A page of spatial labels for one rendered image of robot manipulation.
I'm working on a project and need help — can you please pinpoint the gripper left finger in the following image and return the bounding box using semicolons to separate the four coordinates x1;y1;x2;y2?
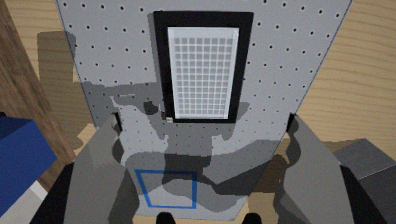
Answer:
29;112;140;224

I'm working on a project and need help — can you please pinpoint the white well plate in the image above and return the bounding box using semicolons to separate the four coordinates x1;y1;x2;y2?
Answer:
168;27;239;119

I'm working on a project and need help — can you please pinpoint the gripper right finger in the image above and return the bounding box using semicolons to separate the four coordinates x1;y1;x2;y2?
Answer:
273;113;387;224

